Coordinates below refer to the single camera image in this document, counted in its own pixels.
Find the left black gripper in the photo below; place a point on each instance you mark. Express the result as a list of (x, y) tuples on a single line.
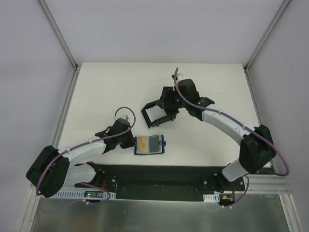
[(129, 141)]

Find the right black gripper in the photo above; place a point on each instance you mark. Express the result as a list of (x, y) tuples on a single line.
[(166, 106)]

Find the gold credit card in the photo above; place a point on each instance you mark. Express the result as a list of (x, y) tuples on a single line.
[(143, 145)]

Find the black plastic card rack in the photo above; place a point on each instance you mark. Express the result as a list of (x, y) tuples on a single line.
[(154, 116)]

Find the blue leather card holder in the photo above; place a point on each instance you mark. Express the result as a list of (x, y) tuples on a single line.
[(162, 143)]

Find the grey credit card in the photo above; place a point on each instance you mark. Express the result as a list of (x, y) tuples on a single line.
[(155, 146)]

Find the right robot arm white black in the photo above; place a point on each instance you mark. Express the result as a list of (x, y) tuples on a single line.
[(255, 142)]

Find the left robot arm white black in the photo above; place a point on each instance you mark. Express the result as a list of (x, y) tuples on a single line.
[(57, 168)]

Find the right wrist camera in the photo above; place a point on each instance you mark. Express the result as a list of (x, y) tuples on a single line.
[(177, 76)]

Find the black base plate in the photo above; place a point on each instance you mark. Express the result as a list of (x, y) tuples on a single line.
[(162, 183)]

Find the left white cable duct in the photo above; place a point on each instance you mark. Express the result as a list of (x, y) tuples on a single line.
[(83, 194)]

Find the white cable duct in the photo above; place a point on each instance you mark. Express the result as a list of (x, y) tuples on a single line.
[(83, 194), (211, 198)]

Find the left aluminium frame post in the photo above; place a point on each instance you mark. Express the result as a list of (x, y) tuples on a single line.
[(57, 33)]

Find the aluminium frame post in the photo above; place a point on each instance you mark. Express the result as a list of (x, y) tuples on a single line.
[(57, 33), (267, 33)]

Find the right white cable duct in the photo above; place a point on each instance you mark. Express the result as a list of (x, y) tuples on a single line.
[(211, 198)]

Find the right aluminium frame post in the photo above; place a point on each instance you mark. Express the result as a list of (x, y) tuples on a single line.
[(267, 33)]

